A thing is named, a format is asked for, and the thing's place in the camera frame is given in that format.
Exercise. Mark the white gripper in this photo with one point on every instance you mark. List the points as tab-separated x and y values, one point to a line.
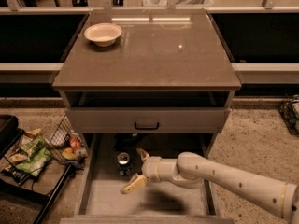
150	166

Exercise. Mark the blue pepsi can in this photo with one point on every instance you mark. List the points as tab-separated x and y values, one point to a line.
125	163

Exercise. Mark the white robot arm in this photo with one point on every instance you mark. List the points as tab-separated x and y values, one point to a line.
188	170

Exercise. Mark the open grey middle drawer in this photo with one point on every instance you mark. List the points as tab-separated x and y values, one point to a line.
100	200

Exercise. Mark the grey top drawer front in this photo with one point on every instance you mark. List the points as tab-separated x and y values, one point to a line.
172	120

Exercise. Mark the grey drawer cabinet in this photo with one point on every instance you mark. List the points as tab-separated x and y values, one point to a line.
163	59

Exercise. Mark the orange snack packet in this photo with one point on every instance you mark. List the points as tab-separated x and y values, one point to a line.
75	143

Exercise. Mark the green chip bag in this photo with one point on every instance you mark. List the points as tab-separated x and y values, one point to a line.
37	156

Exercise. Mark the dark blue snack bag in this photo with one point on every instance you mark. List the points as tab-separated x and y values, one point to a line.
18	176

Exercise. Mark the white paper bowl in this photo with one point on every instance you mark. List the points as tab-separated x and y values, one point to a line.
103	34

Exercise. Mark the black wire basket left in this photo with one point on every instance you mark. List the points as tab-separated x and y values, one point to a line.
60	149

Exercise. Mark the black wire basket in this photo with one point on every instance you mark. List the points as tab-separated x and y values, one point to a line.
289	111
60	149

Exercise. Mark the black wire basket right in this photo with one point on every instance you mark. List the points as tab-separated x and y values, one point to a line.
289	111

